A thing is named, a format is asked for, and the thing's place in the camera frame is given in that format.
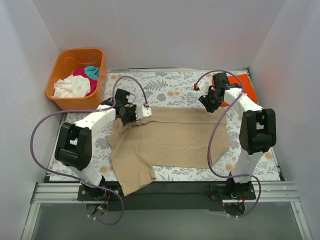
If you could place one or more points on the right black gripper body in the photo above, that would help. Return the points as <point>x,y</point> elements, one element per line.
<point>208,103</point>

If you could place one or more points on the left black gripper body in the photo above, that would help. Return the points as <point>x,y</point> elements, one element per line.
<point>128,119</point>

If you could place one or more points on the beige t-shirt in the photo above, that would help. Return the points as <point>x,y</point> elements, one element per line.
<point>171,137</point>

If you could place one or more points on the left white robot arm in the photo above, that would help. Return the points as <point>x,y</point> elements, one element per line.
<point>74,145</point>

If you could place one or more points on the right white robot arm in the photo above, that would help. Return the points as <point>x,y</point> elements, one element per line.
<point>257,132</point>

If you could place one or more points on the teal t-shirt in basket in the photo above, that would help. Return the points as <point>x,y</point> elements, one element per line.
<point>92,72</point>

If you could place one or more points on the white t-shirt in basket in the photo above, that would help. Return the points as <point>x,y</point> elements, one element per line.
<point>72,87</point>

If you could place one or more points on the magenta t-shirt in basket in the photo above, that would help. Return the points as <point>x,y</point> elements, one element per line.
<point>93,83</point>

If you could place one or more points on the orange plastic basket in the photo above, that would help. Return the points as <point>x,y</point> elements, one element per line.
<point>64,66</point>

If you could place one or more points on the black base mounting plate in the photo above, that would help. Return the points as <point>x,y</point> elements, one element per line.
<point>170,195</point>

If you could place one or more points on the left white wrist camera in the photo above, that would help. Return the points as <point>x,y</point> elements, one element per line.
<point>142,111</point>

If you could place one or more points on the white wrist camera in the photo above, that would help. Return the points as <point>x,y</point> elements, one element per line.
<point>205,89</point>
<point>142,111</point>

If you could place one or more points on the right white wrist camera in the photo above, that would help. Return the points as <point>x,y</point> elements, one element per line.
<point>205,89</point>

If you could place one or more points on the aluminium frame rail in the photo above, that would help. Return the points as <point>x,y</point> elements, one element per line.
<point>271,191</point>

